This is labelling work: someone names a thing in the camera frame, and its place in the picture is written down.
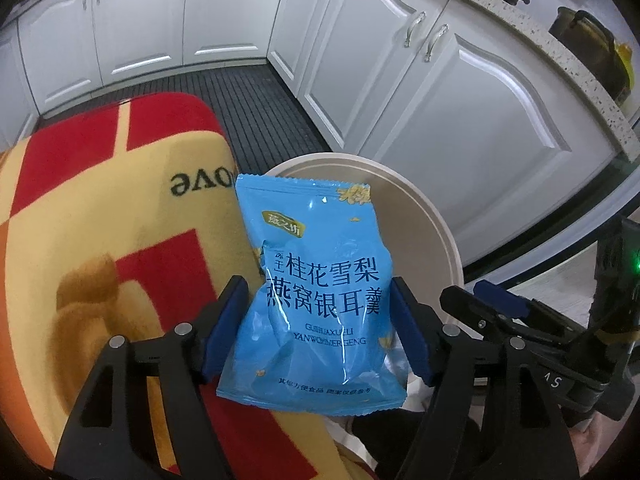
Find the checkered printed blanket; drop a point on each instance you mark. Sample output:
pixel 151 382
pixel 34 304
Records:
pixel 75 210

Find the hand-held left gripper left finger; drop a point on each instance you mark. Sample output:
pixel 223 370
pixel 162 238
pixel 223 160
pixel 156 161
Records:
pixel 227 310

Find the dark ribbed floor mat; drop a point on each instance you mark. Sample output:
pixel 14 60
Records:
pixel 225 95

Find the speckled countertop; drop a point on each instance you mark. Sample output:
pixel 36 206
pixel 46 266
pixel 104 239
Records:
pixel 565 60

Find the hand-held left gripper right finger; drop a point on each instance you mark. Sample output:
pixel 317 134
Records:
pixel 412 316

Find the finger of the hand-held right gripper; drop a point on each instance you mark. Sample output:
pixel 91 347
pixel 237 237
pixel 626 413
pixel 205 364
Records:
pixel 465 307
pixel 520 310

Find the beige round bin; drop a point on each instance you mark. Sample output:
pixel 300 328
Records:
pixel 405 220

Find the blue snack packet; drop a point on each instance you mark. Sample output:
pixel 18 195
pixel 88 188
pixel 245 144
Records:
pixel 310 280

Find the white kitchen cabinets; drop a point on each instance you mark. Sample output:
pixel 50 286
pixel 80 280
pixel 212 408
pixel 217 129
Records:
pixel 390 85

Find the dark pot with lid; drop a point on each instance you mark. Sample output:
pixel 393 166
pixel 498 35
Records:
pixel 590 50

